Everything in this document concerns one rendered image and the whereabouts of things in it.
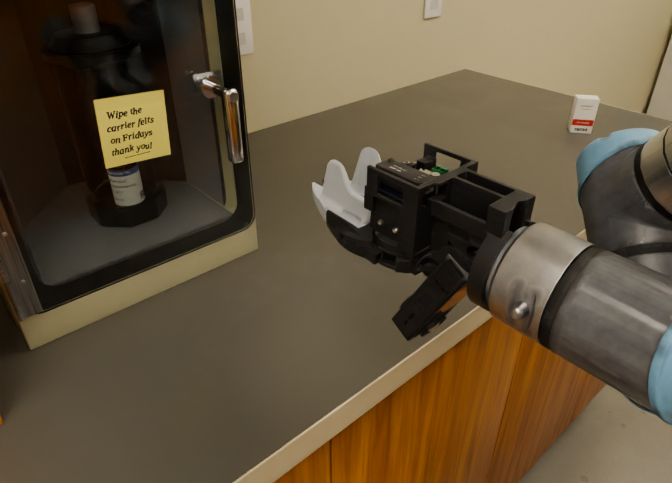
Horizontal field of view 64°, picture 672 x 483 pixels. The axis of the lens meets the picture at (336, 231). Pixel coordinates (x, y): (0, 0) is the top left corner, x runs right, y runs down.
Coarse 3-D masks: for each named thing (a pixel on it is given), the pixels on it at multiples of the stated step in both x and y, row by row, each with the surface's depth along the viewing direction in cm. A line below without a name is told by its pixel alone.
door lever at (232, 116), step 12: (204, 84) 62; (216, 84) 61; (228, 96) 59; (228, 108) 60; (228, 120) 60; (228, 132) 61; (240, 132) 62; (228, 144) 62; (240, 144) 63; (228, 156) 64; (240, 156) 63
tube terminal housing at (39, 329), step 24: (240, 240) 77; (168, 264) 70; (192, 264) 73; (216, 264) 76; (0, 288) 64; (120, 288) 67; (144, 288) 69; (168, 288) 72; (48, 312) 62; (72, 312) 64; (96, 312) 66; (24, 336) 61; (48, 336) 63
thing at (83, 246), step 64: (0, 0) 46; (64, 0) 49; (128, 0) 53; (192, 0) 57; (0, 64) 48; (64, 64) 51; (128, 64) 55; (192, 64) 60; (0, 128) 50; (64, 128) 54; (192, 128) 63; (0, 192) 52; (64, 192) 56; (128, 192) 61; (192, 192) 67; (64, 256) 59; (128, 256) 64
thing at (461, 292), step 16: (448, 256) 40; (432, 272) 41; (448, 272) 40; (464, 272) 39; (432, 288) 42; (448, 288) 41; (464, 288) 41; (416, 304) 44; (432, 304) 43; (448, 304) 43; (400, 320) 46; (416, 320) 45; (432, 320) 45; (416, 336) 47
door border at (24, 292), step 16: (0, 208) 53; (0, 224) 53; (0, 240) 54; (16, 240) 55; (0, 256) 54; (16, 256) 56; (16, 272) 56; (16, 288) 57; (32, 288) 58; (32, 304) 59
